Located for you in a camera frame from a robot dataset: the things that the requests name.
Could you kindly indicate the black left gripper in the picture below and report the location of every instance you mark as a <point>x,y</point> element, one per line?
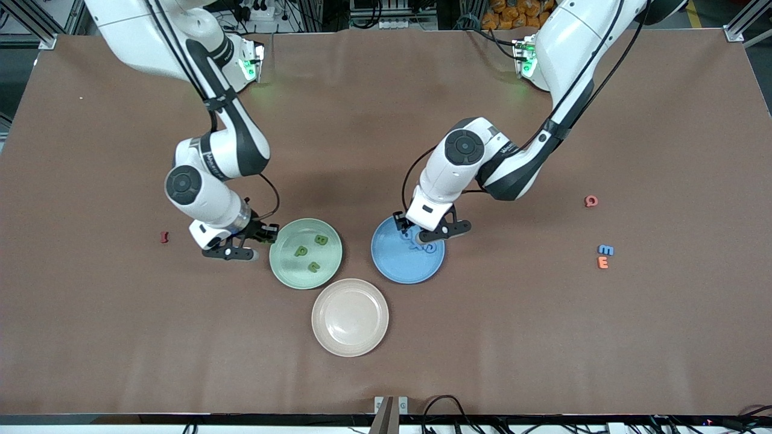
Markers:
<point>400,220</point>

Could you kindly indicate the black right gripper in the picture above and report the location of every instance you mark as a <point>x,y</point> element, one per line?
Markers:
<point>257,228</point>

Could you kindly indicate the blue letter G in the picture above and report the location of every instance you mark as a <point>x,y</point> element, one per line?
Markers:
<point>429,248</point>

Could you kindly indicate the green letter P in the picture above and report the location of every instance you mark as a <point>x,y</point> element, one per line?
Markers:
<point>301,251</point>

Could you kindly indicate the green letter B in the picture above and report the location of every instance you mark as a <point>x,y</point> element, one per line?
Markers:
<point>321,240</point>

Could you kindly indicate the green letter U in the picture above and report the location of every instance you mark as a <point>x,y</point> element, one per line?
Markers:
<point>314,266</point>

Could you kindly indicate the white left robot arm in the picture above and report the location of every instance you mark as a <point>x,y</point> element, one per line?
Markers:
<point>440,181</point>

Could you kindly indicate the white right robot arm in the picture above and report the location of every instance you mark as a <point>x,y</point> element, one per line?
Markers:
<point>211,205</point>

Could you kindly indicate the green plate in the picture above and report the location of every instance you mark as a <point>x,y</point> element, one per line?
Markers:
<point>286,268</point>

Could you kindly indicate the blue plate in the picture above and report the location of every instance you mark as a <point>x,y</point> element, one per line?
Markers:
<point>408,268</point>

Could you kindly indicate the pink plate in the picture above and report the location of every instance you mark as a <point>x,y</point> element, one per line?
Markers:
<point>350,317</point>

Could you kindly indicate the brown table cover sheet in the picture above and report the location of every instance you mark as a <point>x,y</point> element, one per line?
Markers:
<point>386,374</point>

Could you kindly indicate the base connector box green light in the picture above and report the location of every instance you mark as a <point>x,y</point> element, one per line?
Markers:
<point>250,60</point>
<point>523,57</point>

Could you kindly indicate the salmon red letter Q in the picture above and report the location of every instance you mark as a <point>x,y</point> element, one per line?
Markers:
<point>591,201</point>

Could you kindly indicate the white power strip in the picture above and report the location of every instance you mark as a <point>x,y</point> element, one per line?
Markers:
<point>395,24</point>

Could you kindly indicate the blue letter E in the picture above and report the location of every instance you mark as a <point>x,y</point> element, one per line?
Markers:
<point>605,249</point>

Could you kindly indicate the orange snack bag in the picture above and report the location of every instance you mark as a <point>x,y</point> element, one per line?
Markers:
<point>512,15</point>

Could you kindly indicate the grey metal bracket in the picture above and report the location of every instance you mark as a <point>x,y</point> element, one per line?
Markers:
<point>391,411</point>

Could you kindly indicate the black table edge rail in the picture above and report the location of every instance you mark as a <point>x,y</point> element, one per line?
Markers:
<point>181,419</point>

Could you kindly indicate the aluminium frame profile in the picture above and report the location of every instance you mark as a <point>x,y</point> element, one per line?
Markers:
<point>48,41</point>
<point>734,33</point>

